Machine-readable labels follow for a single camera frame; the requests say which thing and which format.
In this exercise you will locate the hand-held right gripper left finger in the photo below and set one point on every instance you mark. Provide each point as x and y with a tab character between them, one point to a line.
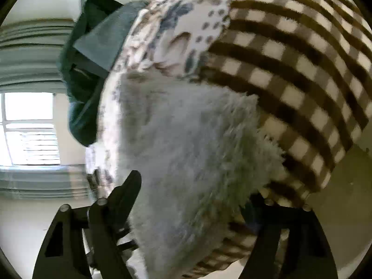
130	184

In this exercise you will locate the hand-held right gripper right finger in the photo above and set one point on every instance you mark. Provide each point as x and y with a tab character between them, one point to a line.
263	218

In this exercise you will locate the fuzzy grey pants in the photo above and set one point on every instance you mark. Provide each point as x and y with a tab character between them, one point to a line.
186	139

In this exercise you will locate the grey curtain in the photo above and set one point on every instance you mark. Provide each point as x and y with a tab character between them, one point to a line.
32	55
43	181

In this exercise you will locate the window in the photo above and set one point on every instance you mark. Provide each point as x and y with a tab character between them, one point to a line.
29	128

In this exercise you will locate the dark green cloth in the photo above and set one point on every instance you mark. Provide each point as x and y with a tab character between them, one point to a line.
96	43

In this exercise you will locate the brown checked blanket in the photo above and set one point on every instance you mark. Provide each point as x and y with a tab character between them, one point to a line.
293	64

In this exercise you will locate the floral printed bedsheet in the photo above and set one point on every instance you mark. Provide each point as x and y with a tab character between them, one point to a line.
180	26

